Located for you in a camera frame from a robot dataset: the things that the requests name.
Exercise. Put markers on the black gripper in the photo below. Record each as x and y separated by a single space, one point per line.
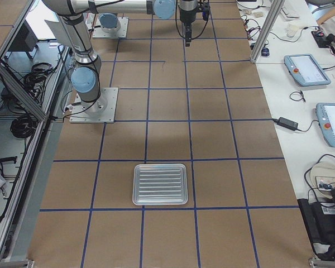
186 15

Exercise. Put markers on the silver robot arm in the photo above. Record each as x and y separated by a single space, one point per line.
71 13
109 22

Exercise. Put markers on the silver ribbed metal tray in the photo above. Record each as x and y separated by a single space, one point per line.
160 184

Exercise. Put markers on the blue teach pendant far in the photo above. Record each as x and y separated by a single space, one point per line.
305 70

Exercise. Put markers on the blue teach pendant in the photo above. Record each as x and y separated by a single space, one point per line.
305 70
326 117

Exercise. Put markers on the black power adapter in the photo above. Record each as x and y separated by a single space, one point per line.
289 124

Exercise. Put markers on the blue teach pendant near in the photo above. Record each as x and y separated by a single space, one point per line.
326 117

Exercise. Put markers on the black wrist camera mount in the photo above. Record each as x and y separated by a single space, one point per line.
204 8

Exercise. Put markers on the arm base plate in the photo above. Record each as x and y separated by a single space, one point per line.
102 111
119 31

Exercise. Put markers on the aluminium frame post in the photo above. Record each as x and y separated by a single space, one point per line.
271 17

